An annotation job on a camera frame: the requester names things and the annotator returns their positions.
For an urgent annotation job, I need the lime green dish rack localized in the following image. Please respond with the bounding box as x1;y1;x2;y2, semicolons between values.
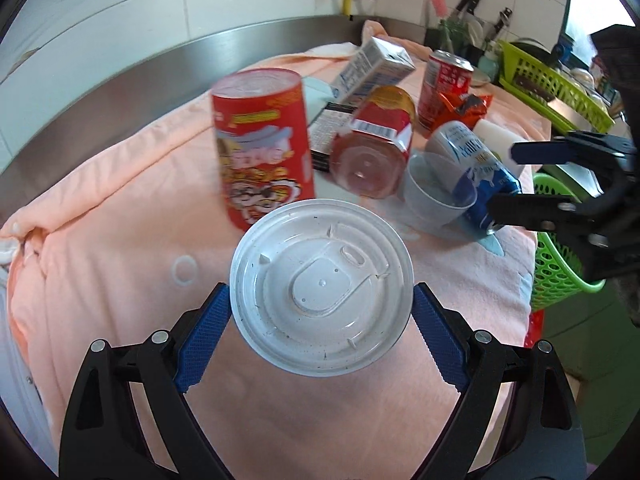
497;40;616;133

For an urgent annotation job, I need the clear plastic cup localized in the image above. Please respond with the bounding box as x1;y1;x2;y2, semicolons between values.
402;152;478;235

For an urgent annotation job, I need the white cup with lid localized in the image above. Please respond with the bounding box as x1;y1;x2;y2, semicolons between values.
229;199;416;378

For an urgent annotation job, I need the plastic bottle with red label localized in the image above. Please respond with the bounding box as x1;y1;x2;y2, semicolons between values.
329;85;417;198

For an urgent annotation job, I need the orange snack wrapper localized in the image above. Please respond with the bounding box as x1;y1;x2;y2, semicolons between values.
437;91;496;131

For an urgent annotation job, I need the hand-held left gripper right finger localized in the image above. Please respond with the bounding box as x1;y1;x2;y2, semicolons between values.
411;282;588;480

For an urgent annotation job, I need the white blue milk carton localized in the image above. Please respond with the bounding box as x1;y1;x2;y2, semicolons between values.
327;36;417;107

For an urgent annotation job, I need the pink towel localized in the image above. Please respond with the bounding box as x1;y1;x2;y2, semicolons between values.
0;20;551;480

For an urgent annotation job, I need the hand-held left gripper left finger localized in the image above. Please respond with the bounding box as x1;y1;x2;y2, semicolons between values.
59;282;233;480

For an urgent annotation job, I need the black flat packet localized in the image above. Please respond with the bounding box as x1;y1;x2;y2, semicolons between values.
307;101;361;173

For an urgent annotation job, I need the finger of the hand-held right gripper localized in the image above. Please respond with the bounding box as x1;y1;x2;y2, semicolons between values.
510;131;626;166
486;192;601;233

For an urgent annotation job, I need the white paper cup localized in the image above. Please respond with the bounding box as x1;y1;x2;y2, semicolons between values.
472;119;531;181

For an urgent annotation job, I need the red soda can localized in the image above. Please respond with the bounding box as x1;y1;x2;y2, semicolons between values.
417;50;475;133

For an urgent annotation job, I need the white dish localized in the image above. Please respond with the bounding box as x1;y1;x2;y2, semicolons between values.
470;52;495;87

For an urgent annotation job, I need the red snack canister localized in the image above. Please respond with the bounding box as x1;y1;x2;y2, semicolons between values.
210;67;317;233

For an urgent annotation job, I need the round green plastic basket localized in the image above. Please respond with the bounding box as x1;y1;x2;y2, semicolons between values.
530;172;606;311

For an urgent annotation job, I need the blue and white can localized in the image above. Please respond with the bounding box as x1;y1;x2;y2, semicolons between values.
425;121;523;238

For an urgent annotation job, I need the green glass utensil holder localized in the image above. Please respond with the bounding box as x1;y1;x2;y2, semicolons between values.
437;17;469;57

